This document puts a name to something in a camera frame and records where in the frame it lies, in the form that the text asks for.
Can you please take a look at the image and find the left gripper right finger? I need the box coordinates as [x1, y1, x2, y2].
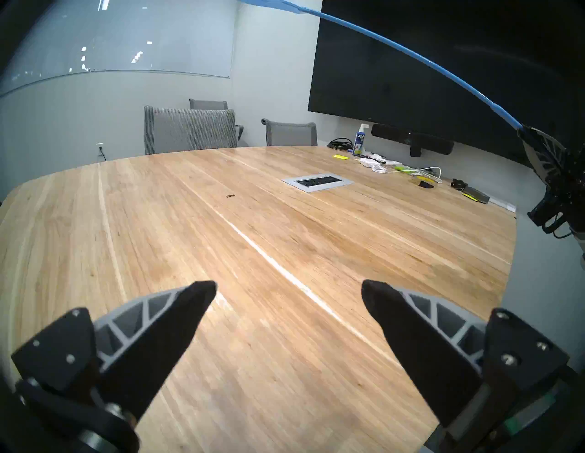
[361, 279, 570, 453]

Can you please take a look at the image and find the silver table power outlet box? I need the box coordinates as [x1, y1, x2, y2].
[282, 173, 355, 193]

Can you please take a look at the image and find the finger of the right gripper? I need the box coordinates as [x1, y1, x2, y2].
[519, 127, 565, 184]
[520, 126, 570, 179]

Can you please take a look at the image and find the white crumpled cloth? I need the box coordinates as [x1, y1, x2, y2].
[364, 153, 404, 168]

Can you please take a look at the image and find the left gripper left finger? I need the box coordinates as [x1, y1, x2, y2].
[10, 280, 218, 453]

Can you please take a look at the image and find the gray swivel chair with armrests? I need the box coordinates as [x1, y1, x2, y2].
[189, 99, 245, 147]

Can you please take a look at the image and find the whiteboard cleaner spray bottle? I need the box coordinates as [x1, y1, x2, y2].
[352, 124, 369, 157]

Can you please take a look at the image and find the low gray mesh office chair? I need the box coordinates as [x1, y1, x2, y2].
[261, 118, 318, 147]

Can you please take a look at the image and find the wide gray mesh office chair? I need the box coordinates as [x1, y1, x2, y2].
[144, 105, 238, 156]

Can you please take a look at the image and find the large black wall television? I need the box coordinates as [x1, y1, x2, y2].
[308, 0, 585, 167]

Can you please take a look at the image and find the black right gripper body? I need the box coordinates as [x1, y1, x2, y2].
[528, 151, 585, 229]

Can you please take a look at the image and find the white charging cable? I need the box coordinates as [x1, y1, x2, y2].
[371, 164, 443, 184]

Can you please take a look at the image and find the blue plastic fly swatter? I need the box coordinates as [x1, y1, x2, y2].
[238, 0, 524, 131]

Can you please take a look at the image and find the large glass wall whiteboard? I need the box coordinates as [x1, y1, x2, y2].
[0, 0, 238, 98]

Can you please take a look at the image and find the black video sound bar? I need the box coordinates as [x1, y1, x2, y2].
[371, 123, 455, 158]

